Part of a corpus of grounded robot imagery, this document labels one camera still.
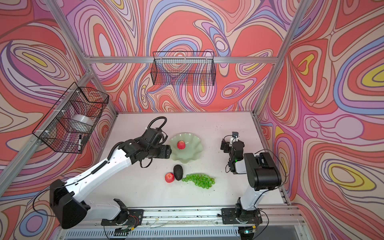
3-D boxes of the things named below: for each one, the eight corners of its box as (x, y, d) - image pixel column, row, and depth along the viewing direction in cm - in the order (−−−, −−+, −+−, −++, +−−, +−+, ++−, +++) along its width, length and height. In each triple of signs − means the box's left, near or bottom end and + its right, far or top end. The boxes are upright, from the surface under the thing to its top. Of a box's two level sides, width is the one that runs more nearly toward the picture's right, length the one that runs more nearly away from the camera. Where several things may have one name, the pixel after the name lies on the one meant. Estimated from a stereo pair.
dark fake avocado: (173, 180, 87) (172, 178, 84) (174, 166, 92) (174, 164, 89) (182, 180, 87) (182, 178, 84) (183, 167, 92) (182, 164, 89)
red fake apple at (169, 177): (165, 182, 86) (164, 180, 83) (166, 174, 89) (165, 172, 86) (173, 182, 86) (173, 180, 83) (174, 174, 89) (173, 172, 86)
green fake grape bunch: (183, 182, 87) (182, 179, 83) (186, 172, 90) (186, 168, 87) (212, 190, 83) (213, 188, 80) (215, 180, 87) (215, 177, 84)
